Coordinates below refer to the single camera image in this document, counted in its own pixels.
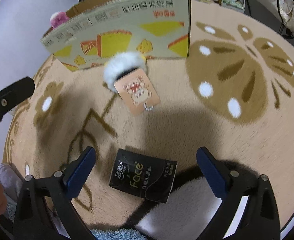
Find pink bear plush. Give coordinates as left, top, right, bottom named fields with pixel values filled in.
left=50, top=11, right=69, bottom=29

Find beige floral blanket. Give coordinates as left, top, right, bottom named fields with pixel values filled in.
left=4, top=1, right=294, bottom=231

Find black Face tissue pack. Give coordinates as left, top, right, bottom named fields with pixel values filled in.
left=109, top=149, right=177, bottom=204

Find white fluffy plush keychain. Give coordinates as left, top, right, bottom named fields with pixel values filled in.
left=103, top=51, right=161, bottom=115

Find open cardboard box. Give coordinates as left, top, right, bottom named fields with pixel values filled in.
left=41, top=0, right=190, bottom=71

